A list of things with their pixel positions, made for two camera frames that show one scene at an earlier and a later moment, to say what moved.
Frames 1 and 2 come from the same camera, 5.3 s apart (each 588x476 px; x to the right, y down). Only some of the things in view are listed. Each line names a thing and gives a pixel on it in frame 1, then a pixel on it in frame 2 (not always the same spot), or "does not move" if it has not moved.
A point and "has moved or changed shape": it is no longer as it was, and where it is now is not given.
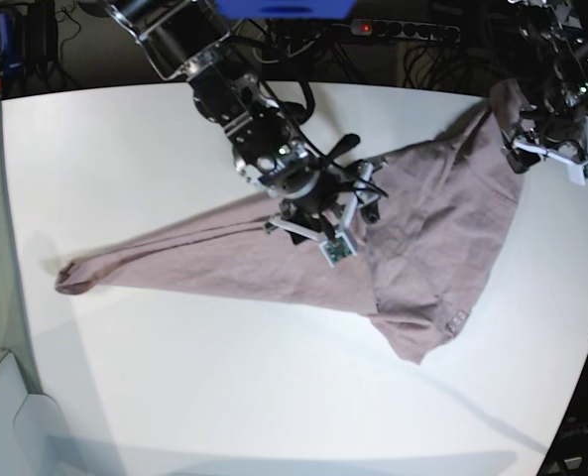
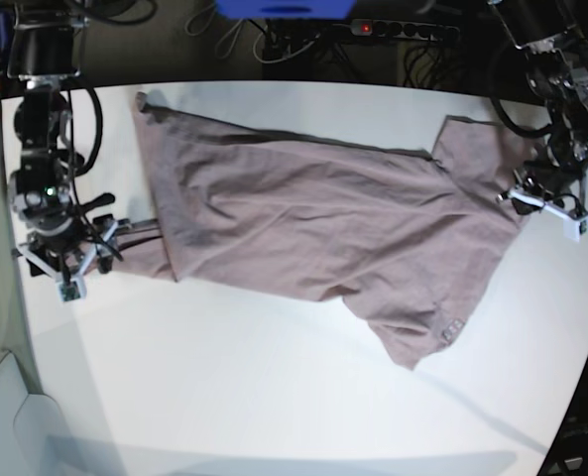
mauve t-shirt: x=423 y=270 has moved or changed shape
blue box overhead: x=288 y=9 does not move
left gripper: x=313 y=190 -> x=61 y=246
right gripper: x=551 y=125 -> x=555 y=177
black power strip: x=406 y=30 does not move
